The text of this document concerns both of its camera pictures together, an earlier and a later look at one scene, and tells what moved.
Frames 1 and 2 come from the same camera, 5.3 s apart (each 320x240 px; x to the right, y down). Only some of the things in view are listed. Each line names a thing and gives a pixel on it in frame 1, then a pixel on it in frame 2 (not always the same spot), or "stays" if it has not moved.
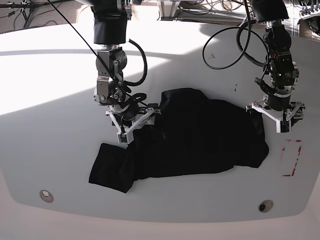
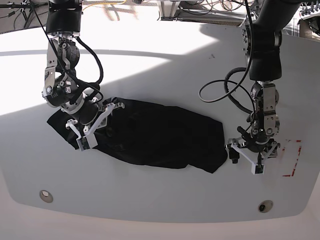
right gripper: [280, 108] → [260, 140]
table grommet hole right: [265, 206] stays
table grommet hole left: [46, 196] stays
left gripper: [127, 118] → [91, 117]
